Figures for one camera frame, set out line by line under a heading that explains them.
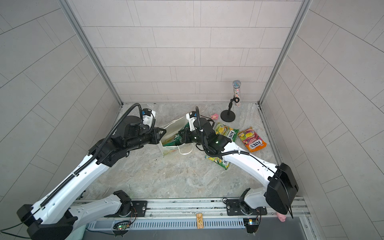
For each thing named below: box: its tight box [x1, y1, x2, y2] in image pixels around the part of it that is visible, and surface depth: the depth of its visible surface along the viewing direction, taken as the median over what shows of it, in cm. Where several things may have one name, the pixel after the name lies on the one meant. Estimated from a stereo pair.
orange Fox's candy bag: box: [238, 127, 267, 153], surface depth 95 cm
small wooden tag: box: [196, 213, 204, 229], surface depth 69 cm
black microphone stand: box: [220, 95, 240, 122], surface depth 111 cm
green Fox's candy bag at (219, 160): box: [205, 155, 231, 170], surface depth 86 cm
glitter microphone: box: [232, 79, 242, 107], surface depth 88 cm
